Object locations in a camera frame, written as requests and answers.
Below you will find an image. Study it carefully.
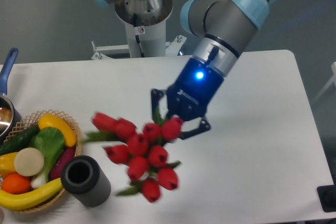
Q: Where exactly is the purple eggplant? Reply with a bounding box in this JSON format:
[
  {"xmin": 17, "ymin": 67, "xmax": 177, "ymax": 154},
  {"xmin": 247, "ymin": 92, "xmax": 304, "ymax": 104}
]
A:
[{"xmin": 49, "ymin": 147, "xmax": 76, "ymax": 180}]

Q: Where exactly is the white round radish slice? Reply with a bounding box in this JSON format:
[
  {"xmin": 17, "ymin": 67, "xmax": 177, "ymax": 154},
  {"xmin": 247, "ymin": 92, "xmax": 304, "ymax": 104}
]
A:
[{"xmin": 14, "ymin": 147, "xmax": 44, "ymax": 177}]

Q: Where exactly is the yellow squash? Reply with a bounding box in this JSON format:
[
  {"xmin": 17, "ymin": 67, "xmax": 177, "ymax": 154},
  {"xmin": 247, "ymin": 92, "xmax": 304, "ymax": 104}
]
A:
[{"xmin": 38, "ymin": 114, "xmax": 77, "ymax": 147}]

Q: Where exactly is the woven wicker basket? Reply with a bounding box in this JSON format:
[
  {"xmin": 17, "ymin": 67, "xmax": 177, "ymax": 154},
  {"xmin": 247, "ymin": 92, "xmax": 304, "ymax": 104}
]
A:
[{"xmin": 4, "ymin": 110, "xmax": 82, "ymax": 213}]

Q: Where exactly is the red tulip bouquet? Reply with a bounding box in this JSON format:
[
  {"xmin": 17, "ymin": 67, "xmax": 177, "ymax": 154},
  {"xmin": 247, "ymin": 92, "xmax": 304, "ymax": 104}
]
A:
[{"xmin": 83, "ymin": 109, "xmax": 184, "ymax": 203}]

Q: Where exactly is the blue handled saucepan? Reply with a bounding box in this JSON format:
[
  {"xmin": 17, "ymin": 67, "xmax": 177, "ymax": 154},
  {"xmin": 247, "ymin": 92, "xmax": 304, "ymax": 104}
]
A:
[{"xmin": 1, "ymin": 48, "xmax": 22, "ymax": 144}]

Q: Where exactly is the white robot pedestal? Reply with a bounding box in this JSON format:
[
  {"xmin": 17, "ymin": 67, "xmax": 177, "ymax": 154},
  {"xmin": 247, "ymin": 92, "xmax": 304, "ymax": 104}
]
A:
[{"xmin": 91, "ymin": 0, "xmax": 187, "ymax": 60}]

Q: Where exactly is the orange fruit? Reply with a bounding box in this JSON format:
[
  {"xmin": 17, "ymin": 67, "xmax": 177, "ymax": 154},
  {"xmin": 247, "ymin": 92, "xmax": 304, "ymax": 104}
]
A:
[{"xmin": 1, "ymin": 173, "xmax": 31, "ymax": 195}]

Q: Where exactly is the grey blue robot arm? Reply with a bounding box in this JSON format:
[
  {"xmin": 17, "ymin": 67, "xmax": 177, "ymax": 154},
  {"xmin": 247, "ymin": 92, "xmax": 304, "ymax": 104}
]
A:
[{"xmin": 95, "ymin": 0, "xmax": 276, "ymax": 142}]

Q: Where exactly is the green cucumber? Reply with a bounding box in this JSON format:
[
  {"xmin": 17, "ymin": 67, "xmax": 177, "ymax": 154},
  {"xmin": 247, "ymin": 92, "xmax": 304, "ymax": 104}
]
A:
[{"xmin": 1, "ymin": 124, "xmax": 40, "ymax": 155}]

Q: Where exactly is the yellow bell pepper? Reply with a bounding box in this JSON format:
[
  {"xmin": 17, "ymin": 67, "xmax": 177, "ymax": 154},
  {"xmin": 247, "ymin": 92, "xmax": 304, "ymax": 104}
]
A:
[{"xmin": 0, "ymin": 152, "xmax": 18, "ymax": 177}]

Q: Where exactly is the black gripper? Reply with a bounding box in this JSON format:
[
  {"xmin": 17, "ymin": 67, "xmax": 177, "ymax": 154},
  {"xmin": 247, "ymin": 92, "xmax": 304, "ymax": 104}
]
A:
[{"xmin": 150, "ymin": 58, "xmax": 224, "ymax": 140}]

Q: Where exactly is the white furniture frame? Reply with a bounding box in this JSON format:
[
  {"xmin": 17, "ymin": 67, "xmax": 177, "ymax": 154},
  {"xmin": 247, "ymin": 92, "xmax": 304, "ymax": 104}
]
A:
[{"xmin": 312, "ymin": 62, "xmax": 335, "ymax": 105}]

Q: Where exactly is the green leafy bok choy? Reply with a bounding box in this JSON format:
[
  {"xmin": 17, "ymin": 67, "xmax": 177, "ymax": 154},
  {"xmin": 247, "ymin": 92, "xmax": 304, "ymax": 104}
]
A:
[{"xmin": 29, "ymin": 127, "xmax": 65, "ymax": 189}]

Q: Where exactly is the yellow banana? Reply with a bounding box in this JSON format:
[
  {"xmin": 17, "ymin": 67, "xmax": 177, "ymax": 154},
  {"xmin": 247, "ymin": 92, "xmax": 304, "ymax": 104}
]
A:
[{"xmin": 1, "ymin": 178, "xmax": 64, "ymax": 210}]

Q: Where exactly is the dark grey ribbed vase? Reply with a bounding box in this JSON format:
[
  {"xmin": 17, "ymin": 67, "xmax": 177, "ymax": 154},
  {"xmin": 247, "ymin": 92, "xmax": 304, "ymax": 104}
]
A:
[{"xmin": 60, "ymin": 155, "xmax": 111, "ymax": 207}]

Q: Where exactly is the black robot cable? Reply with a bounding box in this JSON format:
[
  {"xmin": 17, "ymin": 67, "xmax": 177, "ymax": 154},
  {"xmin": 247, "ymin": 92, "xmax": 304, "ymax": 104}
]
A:
[{"xmin": 132, "ymin": 13, "xmax": 145, "ymax": 58}]

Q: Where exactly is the black device at table edge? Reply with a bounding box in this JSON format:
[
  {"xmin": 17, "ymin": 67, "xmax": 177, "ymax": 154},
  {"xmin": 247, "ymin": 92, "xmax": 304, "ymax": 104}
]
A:
[{"xmin": 317, "ymin": 185, "xmax": 335, "ymax": 212}]

